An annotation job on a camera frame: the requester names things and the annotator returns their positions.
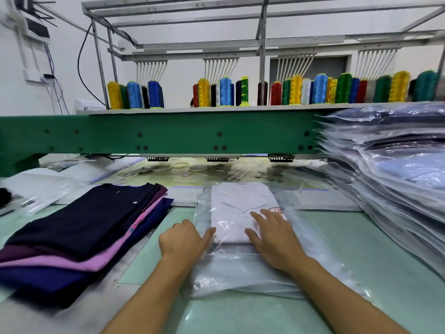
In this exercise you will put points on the person's right forearm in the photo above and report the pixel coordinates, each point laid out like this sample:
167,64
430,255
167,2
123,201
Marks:
347,299

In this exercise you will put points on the person's left forearm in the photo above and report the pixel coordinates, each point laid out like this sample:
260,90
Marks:
142,302

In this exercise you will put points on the black cloth bundle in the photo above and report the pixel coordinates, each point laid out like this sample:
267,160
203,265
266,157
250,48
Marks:
4,197

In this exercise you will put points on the person's right hand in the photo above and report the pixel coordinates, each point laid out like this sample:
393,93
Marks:
278,241

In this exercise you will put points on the wall router with antennas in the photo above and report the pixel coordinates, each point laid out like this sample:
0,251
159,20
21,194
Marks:
35,24

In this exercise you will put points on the person's left hand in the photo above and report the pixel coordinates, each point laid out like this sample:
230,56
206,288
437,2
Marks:
182,248

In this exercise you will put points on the stack of bagged garments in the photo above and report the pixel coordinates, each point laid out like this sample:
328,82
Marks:
389,139

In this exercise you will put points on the row of coloured thread spools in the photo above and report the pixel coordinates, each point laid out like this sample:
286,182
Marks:
313,90

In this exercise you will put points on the crumpled clear plastic film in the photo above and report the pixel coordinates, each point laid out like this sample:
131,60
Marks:
45,188

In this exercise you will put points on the white wall socket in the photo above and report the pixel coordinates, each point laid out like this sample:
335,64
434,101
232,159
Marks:
38,75

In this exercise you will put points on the white box device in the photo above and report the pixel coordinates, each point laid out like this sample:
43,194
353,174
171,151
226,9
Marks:
90,105

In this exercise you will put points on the grey metal thread rack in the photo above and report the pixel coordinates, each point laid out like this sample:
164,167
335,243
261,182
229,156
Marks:
262,38

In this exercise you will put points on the white shirt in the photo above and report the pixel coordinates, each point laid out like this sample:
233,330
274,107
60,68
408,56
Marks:
240,205

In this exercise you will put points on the green machine beam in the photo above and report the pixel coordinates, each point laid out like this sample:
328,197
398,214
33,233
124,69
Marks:
174,134

